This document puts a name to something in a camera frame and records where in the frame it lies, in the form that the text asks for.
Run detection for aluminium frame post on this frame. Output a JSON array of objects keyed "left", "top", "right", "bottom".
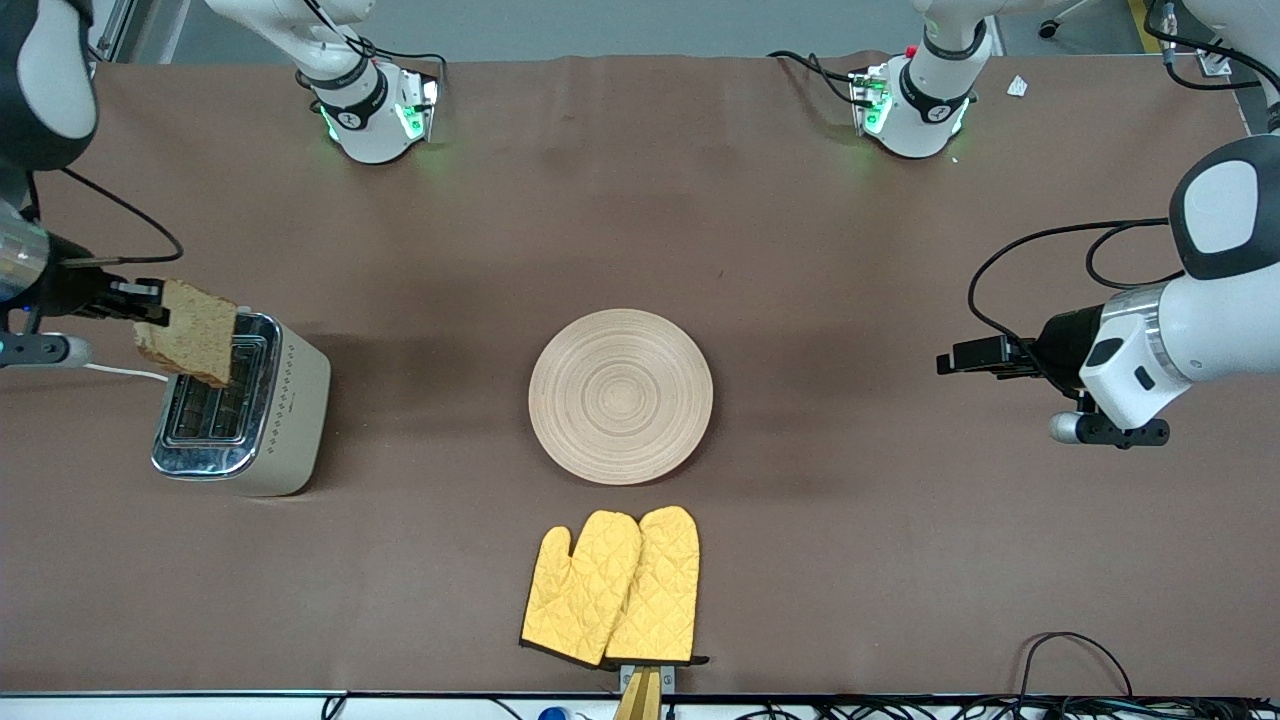
[
  {"left": 88, "top": 0, "right": 133, "bottom": 63},
  {"left": 1195, "top": 45, "right": 1263, "bottom": 79}
]

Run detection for brown table cover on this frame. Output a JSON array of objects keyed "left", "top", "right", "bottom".
[{"left": 0, "top": 50, "right": 1280, "bottom": 697}]

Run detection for cream and chrome toaster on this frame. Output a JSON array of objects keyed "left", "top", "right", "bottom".
[{"left": 150, "top": 311, "right": 332, "bottom": 498}]

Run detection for small metal bracket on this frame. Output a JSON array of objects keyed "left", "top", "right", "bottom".
[{"left": 619, "top": 663, "right": 677, "bottom": 695}]

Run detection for round wooden plate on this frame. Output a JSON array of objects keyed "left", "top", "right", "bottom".
[{"left": 528, "top": 308, "right": 715, "bottom": 487}]

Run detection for tangled black floor cables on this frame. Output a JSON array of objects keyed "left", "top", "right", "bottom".
[{"left": 735, "top": 695, "right": 1280, "bottom": 720}]

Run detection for yellow quilted oven mitt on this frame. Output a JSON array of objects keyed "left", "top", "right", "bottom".
[
  {"left": 520, "top": 510, "right": 643, "bottom": 668},
  {"left": 604, "top": 505, "right": 709, "bottom": 666}
]

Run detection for brown toast slice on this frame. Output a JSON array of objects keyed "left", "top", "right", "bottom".
[{"left": 133, "top": 279, "right": 239, "bottom": 389}]

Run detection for black arm base cable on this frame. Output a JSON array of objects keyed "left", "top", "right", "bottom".
[
  {"left": 767, "top": 50, "right": 864, "bottom": 107},
  {"left": 303, "top": 0, "right": 448, "bottom": 107}
]

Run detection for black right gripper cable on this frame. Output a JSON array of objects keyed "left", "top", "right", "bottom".
[{"left": 58, "top": 167, "right": 185, "bottom": 267}]

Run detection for black caster wheel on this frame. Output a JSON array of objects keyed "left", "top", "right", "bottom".
[{"left": 1038, "top": 0, "right": 1093, "bottom": 40}]

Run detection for black looped cable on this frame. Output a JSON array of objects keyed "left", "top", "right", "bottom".
[{"left": 1014, "top": 632, "right": 1136, "bottom": 701}]

